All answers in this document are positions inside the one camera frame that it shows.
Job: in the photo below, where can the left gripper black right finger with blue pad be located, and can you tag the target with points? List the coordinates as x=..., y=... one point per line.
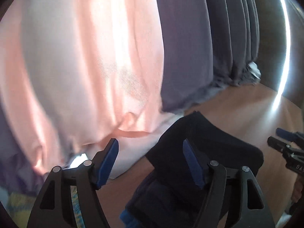
x=233, y=194

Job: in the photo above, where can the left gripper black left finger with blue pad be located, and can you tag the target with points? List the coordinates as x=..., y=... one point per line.
x=53, y=206

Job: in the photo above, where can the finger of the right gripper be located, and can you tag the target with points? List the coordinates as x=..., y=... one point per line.
x=276, y=144
x=286, y=135

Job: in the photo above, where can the dark navy pants orange pawprint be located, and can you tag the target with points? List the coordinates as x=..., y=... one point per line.
x=172, y=194

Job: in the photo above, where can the person's right hand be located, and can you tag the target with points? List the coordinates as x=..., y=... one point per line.
x=297, y=190

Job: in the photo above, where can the grey hanging curtain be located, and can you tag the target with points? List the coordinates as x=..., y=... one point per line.
x=208, y=46

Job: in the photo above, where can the white sheer curtain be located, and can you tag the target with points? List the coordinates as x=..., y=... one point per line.
x=75, y=73

